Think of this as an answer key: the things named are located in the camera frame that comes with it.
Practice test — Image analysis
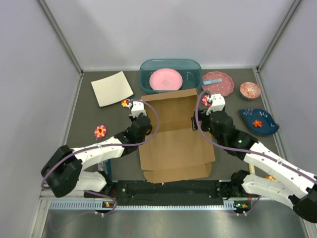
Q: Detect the pink round plate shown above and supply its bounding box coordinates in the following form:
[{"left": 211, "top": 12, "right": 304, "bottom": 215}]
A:
[{"left": 149, "top": 68, "right": 183, "bottom": 91}]

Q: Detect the red orange candy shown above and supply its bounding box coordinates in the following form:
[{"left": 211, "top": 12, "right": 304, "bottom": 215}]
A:
[{"left": 253, "top": 119, "right": 263, "bottom": 127}]

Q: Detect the purple cable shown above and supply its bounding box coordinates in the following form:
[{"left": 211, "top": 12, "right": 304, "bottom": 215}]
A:
[
  {"left": 40, "top": 98, "right": 159, "bottom": 233},
  {"left": 194, "top": 90, "right": 317, "bottom": 216}
]

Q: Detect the white square plate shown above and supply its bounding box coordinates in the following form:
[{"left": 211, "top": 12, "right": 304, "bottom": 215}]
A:
[{"left": 91, "top": 71, "right": 134, "bottom": 107}]

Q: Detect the teal plastic basin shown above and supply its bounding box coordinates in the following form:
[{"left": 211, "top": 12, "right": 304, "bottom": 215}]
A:
[{"left": 139, "top": 59, "right": 202, "bottom": 94}]

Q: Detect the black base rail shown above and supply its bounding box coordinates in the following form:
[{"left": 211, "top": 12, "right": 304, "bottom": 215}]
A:
[{"left": 100, "top": 180, "right": 249, "bottom": 199}]

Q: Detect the pink polka dot plate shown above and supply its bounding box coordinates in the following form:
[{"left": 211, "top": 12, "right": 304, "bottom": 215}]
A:
[{"left": 202, "top": 71, "right": 234, "bottom": 97}]

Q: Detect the wooden stick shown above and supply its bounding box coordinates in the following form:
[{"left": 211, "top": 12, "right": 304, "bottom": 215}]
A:
[{"left": 249, "top": 164, "right": 256, "bottom": 174}]

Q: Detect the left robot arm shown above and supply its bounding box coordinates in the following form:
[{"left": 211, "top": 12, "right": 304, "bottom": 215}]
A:
[{"left": 41, "top": 114, "right": 153, "bottom": 198}]

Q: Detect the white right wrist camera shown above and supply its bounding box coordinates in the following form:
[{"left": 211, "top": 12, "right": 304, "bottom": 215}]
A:
[{"left": 206, "top": 94, "right": 225, "bottom": 115}]

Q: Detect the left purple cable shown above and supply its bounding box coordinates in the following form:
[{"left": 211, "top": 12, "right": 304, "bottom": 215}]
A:
[{"left": 40, "top": 98, "right": 159, "bottom": 233}]

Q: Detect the dark blue leaf dish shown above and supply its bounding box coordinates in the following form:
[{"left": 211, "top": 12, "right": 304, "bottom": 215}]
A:
[{"left": 238, "top": 109, "right": 280, "bottom": 136}]

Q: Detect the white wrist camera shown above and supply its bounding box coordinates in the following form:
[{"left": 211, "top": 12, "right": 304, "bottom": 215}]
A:
[
  {"left": 128, "top": 100, "right": 147, "bottom": 118},
  {"left": 206, "top": 94, "right": 225, "bottom": 115}
]

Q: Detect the blue pink spoon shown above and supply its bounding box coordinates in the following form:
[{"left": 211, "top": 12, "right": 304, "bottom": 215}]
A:
[{"left": 203, "top": 78, "right": 222, "bottom": 86}]

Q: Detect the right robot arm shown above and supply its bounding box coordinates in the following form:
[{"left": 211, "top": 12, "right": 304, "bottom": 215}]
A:
[{"left": 192, "top": 109, "right": 317, "bottom": 223}]

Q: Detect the brown cardboard box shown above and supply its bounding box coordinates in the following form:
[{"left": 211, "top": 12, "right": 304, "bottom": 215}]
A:
[{"left": 139, "top": 89, "right": 215, "bottom": 183}]

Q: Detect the multicolour flower toy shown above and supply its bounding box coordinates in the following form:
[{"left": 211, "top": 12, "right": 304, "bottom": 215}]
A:
[{"left": 121, "top": 99, "right": 130, "bottom": 108}]

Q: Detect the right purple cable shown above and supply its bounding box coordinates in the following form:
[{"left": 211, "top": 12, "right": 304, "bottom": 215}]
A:
[{"left": 194, "top": 90, "right": 317, "bottom": 216}]

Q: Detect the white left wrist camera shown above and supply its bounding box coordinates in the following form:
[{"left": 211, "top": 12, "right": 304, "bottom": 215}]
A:
[{"left": 128, "top": 100, "right": 147, "bottom": 118}]

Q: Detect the red pink flower toy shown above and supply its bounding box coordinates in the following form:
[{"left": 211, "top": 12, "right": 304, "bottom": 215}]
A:
[{"left": 94, "top": 125, "right": 107, "bottom": 138}]

